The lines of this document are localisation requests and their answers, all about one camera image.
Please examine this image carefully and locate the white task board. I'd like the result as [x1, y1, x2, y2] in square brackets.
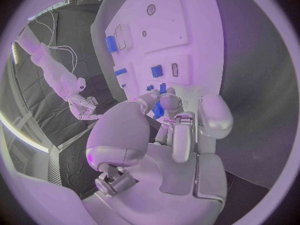
[90, 0, 225, 118]

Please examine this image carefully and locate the blue short cylinder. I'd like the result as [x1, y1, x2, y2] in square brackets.
[105, 35, 119, 54]

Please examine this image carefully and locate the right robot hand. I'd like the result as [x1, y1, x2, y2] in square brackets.
[66, 92, 104, 121]

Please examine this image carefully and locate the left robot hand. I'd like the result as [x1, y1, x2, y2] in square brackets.
[81, 87, 235, 225]

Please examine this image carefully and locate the blue block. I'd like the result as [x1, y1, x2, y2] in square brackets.
[150, 64, 164, 78]

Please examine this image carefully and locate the white cable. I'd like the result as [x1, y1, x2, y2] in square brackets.
[47, 44, 79, 75]
[34, 9, 59, 48]

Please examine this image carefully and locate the blue gear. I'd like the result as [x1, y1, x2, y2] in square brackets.
[151, 101, 165, 120]

